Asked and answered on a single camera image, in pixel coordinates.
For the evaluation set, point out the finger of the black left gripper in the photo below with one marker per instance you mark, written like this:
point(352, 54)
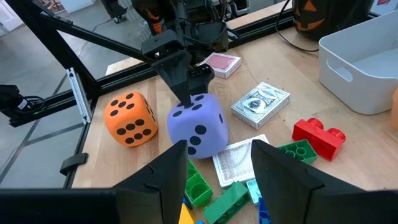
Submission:
point(200, 79)
point(174, 71)

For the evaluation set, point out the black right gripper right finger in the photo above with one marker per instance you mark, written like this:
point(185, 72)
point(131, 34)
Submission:
point(295, 193)

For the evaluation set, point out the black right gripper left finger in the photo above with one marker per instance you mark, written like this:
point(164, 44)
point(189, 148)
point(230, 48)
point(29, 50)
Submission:
point(161, 193)

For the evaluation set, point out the red playing card deck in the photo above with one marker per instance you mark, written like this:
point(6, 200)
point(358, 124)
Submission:
point(222, 63)

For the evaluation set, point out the yellow eight-stud toy brick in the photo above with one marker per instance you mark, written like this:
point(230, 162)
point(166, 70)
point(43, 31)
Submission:
point(186, 216)

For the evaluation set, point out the small green toy brick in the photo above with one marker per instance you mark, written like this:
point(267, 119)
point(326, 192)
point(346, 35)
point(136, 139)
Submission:
point(197, 186)

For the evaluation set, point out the small dark blue toy brick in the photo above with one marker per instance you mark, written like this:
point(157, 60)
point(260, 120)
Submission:
point(263, 211)

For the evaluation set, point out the dark green toy brick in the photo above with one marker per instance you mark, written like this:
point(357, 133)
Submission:
point(300, 151)

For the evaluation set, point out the bright green long toy brick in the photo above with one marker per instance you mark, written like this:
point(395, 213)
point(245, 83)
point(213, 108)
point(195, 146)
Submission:
point(227, 202)

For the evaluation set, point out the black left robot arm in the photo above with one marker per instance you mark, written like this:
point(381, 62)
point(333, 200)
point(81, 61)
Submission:
point(186, 9)

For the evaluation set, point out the light cyan toy brick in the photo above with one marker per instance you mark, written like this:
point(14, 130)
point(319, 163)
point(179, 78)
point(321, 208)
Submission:
point(254, 190)

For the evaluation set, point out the red toy brick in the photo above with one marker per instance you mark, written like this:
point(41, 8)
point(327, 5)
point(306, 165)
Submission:
point(318, 138)

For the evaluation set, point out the orange foam die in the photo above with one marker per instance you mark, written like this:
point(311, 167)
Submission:
point(130, 118)

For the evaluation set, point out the grey eye-print card deck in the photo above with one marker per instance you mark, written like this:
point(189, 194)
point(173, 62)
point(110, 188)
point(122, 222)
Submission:
point(259, 104)

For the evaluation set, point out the Nertz playing card deck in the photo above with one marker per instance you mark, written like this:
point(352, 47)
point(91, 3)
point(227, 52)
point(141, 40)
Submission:
point(233, 161)

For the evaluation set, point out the black wheeled stand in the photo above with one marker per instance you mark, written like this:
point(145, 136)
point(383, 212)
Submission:
point(113, 9)

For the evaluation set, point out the black pumpkin-face bucket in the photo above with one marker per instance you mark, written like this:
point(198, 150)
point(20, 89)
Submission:
point(326, 18)

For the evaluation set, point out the orange translucent bin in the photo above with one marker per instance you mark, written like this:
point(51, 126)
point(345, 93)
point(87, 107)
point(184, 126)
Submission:
point(395, 112)

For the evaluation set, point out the white plastic bin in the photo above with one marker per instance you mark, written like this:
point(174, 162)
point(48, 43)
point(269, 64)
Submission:
point(367, 62)

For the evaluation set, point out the black frame clamp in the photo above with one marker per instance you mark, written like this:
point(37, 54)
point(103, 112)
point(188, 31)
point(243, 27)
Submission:
point(73, 161)

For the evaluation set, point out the silver frame bracket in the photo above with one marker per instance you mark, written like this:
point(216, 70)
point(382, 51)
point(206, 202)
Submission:
point(79, 95)

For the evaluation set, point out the black frame-mounted device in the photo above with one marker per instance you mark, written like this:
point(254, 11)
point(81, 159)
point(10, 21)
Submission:
point(12, 102)

